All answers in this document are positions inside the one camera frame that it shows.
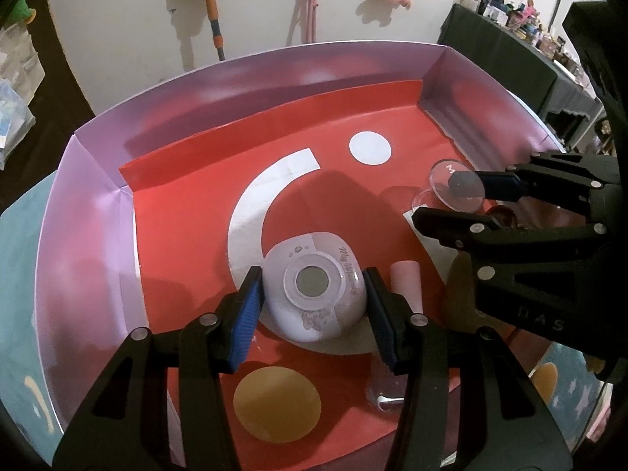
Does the amber round disc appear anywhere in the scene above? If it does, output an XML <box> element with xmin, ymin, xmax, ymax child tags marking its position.
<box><xmin>233</xmin><ymin>367</ymin><xmax>322</xmax><ymax>442</ymax></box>

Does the pale pink round case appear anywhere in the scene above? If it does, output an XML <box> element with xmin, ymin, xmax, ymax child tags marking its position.
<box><xmin>262</xmin><ymin>232</ymin><xmax>369</xmax><ymax>343</ymax></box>

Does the purple cardboard box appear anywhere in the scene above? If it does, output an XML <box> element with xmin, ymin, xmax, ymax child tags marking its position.
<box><xmin>33</xmin><ymin>39</ymin><xmax>567</xmax><ymax>440</ymax></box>

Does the mop with orange grip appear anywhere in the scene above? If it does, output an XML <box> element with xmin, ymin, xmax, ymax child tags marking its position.
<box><xmin>203</xmin><ymin>0</ymin><xmax>227</xmax><ymax>63</ymax></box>

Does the dark brown door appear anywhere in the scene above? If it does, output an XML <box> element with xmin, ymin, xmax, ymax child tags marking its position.
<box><xmin>0</xmin><ymin>0</ymin><xmax>96</xmax><ymax>212</ymax></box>

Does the table with dark cloth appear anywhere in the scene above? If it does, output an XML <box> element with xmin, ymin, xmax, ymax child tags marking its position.
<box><xmin>436</xmin><ymin>4</ymin><xmax>606</xmax><ymax>153</ymax></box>

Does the clear plastic bag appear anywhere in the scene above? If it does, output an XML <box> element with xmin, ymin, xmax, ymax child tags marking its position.
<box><xmin>0</xmin><ymin>78</ymin><xmax>37</xmax><ymax>172</ymax></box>

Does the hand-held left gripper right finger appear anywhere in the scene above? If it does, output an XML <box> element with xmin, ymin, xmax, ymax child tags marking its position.
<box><xmin>363</xmin><ymin>267</ymin><xmax>575</xmax><ymax>471</ymax></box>

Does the purple nail polish bottle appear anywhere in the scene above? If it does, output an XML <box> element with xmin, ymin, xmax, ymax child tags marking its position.
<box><xmin>365</xmin><ymin>261</ymin><xmax>425</xmax><ymax>414</ymax></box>

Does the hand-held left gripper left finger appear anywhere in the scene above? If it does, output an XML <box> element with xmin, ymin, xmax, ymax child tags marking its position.
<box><xmin>51</xmin><ymin>266</ymin><xmax>266</xmax><ymax>471</ymax></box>

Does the beige hanging organizer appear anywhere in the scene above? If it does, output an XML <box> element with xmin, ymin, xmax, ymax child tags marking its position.
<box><xmin>0</xmin><ymin>24</ymin><xmax>46</xmax><ymax>106</ymax></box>

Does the clear glass cup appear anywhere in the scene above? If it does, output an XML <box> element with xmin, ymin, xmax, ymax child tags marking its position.
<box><xmin>412</xmin><ymin>158</ymin><xmax>486</xmax><ymax>217</ymax></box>

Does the teal star moon blanket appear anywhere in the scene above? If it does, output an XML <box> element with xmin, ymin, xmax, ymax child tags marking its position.
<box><xmin>0</xmin><ymin>169</ymin><xmax>609</xmax><ymax>471</ymax></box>

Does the pink hanging strap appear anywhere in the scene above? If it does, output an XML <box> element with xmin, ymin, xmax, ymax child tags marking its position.
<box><xmin>301</xmin><ymin>0</ymin><xmax>321</xmax><ymax>45</ymax></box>

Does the green plush toy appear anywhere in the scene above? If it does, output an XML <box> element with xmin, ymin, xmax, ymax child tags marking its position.
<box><xmin>0</xmin><ymin>0</ymin><xmax>37</xmax><ymax>25</ymax></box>

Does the red paper liner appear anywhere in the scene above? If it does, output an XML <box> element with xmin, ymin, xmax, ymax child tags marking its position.
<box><xmin>119</xmin><ymin>78</ymin><xmax>496</xmax><ymax>471</ymax></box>

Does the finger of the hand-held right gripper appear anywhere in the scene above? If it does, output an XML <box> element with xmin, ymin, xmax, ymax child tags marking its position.
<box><xmin>412</xmin><ymin>206</ymin><xmax>610</xmax><ymax>268</ymax></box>
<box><xmin>473</xmin><ymin>152</ymin><xmax>620</xmax><ymax>217</ymax></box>

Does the row of small bottles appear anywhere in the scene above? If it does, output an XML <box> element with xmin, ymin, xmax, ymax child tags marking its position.
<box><xmin>454</xmin><ymin>0</ymin><xmax>594</xmax><ymax>77</ymax></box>

